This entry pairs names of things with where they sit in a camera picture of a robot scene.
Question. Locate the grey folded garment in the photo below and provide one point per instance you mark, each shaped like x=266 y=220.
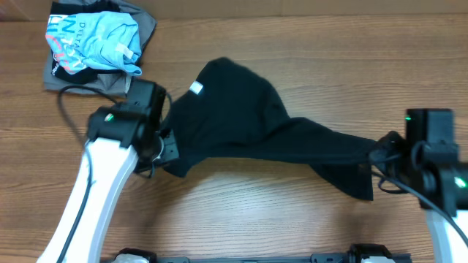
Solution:
x=116 y=83

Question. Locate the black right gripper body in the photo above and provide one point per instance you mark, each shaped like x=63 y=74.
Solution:
x=389 y=151

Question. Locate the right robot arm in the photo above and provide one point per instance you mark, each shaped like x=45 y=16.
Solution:
x=425 y=163

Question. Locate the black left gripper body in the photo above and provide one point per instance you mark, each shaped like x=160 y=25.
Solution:
x=164 y=148

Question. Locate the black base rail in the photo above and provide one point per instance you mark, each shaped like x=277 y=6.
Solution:
x=357 y=253

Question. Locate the black t-shirt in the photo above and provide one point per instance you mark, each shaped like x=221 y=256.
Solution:
x=238 y=114

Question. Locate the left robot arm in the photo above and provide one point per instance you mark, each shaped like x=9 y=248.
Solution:
x=125 y=138

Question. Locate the light blue printed shirt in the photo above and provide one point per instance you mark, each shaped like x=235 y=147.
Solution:
x=100 y=40

